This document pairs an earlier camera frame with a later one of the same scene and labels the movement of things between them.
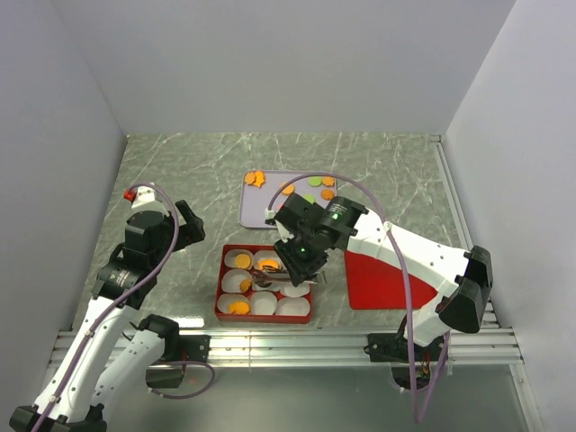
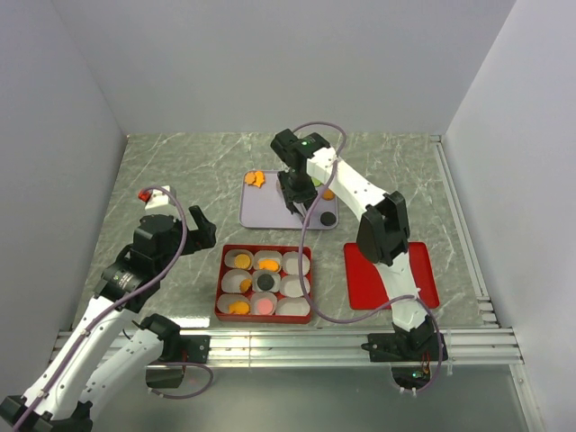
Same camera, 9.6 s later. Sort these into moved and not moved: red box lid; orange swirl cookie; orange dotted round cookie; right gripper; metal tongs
Moved: metal tongs; right gripper
Not moved: orange dotted round cookie; orange swirl cookie; red box lid
